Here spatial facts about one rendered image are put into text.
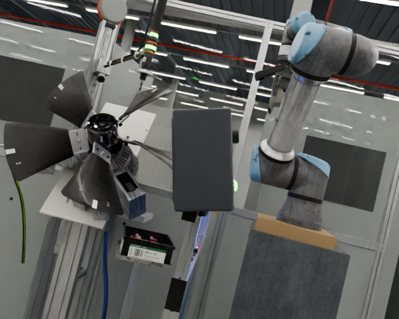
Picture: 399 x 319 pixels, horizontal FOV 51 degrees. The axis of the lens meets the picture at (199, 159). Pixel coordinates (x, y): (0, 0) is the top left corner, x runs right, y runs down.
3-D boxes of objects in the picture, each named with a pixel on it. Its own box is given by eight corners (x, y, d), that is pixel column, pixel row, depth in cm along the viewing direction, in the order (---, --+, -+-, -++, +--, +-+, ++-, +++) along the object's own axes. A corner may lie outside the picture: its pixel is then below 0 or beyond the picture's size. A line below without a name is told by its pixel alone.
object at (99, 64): (90, 73, 220) (94, 58, 220) (103, 78, 224) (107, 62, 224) (96, 72, 211) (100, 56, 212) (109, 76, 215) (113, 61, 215)
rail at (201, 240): (194, 250, 193) (198, 233, 193) (202, 252, 193) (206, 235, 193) (163, 308, 103) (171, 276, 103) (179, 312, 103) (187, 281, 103)
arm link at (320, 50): (287, 197, 138) (361, 41, 107) (243, 187, 137) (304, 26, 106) (285, 176, 148) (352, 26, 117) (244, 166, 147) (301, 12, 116)
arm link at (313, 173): (329, 202, 134) (339, 161, 134) (288, 192, 133) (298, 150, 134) (316, 199, 146) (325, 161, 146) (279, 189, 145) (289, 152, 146)
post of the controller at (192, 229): (175, 275, 107) (194, 199, 108) (186, 277, 107) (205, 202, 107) (173, 277, 104) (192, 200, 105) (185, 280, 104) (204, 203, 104)
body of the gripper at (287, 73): (294, 90, 155) (301, 59, 155) (271, 85, 156) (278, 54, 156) (291, 95, 163) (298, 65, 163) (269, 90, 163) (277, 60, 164)
